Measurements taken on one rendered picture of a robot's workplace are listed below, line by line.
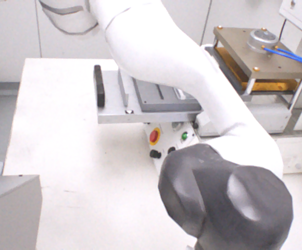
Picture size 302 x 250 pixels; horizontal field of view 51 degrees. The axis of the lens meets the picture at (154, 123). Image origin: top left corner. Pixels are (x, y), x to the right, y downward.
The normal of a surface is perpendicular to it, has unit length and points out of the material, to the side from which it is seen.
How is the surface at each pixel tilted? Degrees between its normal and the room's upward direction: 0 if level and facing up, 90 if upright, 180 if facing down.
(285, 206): 27
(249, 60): 0
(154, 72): 114
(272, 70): 0
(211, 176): 44
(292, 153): 90
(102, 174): 0
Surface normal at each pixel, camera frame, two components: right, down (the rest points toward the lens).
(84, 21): 0.51, 0.84
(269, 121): 0.20, 0.63
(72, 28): 0.00, 0.98
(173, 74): 0.02, 0.87
